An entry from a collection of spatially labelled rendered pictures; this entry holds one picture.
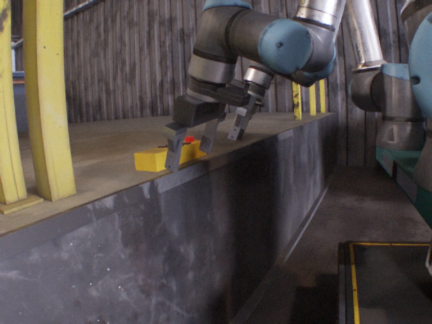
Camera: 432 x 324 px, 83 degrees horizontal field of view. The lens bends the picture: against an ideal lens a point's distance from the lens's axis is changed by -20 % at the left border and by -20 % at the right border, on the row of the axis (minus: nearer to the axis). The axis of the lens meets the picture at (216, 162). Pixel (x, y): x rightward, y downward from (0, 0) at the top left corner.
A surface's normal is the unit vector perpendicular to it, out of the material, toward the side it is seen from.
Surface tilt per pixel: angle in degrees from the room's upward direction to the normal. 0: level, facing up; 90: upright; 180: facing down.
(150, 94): 90
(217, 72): 111
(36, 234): 90
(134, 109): 90
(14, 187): 90
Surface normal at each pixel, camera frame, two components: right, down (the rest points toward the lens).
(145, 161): -0.49, 0.19
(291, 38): 0.61, 0.50
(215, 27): -0.73, 0.30
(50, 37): 0.87, 0.04
